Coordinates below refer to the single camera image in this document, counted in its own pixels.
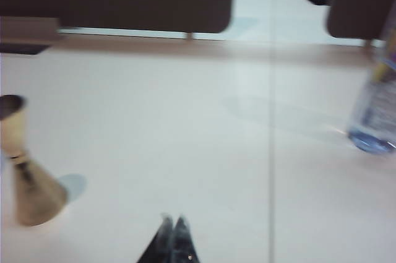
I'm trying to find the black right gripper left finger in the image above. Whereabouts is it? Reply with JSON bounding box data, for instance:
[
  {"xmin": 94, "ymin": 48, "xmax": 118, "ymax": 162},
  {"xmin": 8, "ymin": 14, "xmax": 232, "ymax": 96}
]
[{"xmin": 136, "ymin": 212, "xmax": 174, "ymax": 263}]

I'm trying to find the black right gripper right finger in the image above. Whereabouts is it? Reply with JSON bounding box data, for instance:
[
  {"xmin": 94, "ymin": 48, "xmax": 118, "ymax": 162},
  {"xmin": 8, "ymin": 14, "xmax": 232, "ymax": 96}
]
[{"xmin": 171, "ymin": 212, "xmax": 202, "ymax": 263}]

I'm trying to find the gold metal jigger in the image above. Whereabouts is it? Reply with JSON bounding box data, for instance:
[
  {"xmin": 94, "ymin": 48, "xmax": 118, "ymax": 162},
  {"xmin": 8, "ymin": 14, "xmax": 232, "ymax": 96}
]
[{"xmin": 0, "ymin": 94, "xmax": 69, "ymax": 227}]

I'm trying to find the clear plastic water bottle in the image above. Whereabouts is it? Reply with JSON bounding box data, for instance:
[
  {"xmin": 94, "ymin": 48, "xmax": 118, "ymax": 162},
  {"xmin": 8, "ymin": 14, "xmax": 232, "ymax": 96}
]
[{"xmin": 346, "ymin": 12, "xmax": 396, "ymax": 153}]

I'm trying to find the narrow brown desk partition panel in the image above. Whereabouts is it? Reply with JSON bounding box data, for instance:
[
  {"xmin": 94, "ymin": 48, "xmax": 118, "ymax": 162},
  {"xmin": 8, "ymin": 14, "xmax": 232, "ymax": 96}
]
[{"xmin": 327, "ymin": 0, "xmax": 396, "ymax": 40}]

